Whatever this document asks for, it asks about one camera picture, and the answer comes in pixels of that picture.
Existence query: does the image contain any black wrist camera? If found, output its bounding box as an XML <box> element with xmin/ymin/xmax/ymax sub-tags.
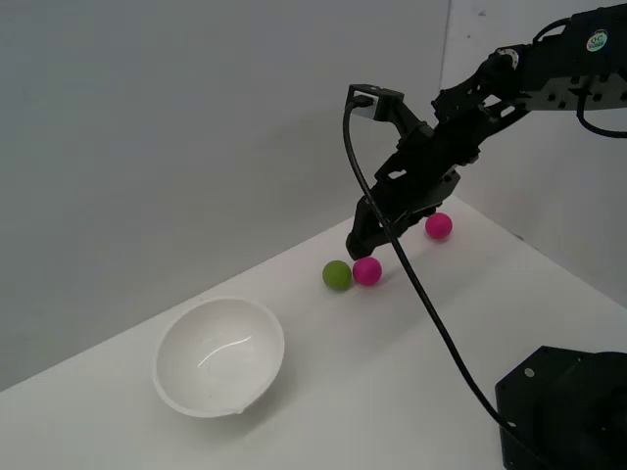
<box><xmin>348</xmin><ymin>83</ymin><xmax>407</xmax><ymax>124</ymax></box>

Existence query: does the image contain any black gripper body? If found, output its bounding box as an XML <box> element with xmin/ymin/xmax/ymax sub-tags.
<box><xmin>372</xmin><ymin>120</ymin><xmax>462</xmax><ymax>219</ymax></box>

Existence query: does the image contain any black camera cable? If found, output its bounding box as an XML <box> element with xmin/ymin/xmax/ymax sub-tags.
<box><xmin>342</xmin><ymin>95</ymin><xmax>557</xmax><ymax>470</ymax></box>

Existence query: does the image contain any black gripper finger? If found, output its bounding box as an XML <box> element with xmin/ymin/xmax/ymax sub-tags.
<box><xmin>345</xmin><ymin>194</ymin><xmax>420</xmax><ymax>260</ymax></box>
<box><xmin>406</xmin><ymin>208</ymin><xmax>440</xmax><ymax>231</ymax></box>

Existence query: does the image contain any pink plastic ball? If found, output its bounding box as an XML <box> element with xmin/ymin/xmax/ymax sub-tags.
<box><xmin>424</xmin><ymin>211</ymin><xmax>454</xmax><ymax>242</ymax></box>
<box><xmin>352</xmin><ymin>256</ymin><xmax>383</xmax><ymax>287</ymax></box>

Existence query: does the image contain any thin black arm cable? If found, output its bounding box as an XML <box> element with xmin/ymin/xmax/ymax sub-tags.
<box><xmin>575</xmin><ymin>72</ymin><xmax>627</xmax><ymax>140</ymax></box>
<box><xmin>532</xmin><ymin>18</ymin><xmax>573</xmax><ymax>46</ymax></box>

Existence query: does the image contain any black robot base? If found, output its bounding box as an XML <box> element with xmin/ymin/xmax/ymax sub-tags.
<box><xmin>493</xmin><ymin>345</ymin><xmax>627</xmax><ymax>470</ymax></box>

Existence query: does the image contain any white bowl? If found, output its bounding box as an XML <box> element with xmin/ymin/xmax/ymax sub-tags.
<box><xmin>154</xmin><ymin>297</ymin><xmax>286</xmax><ymax>419</ymax></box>

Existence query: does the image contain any green plastic ball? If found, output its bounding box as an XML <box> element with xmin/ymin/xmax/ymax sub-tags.
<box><xmin>321</xmin><ymin>259</ymin><xmax>354</xmax><ymax>293</ymax></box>

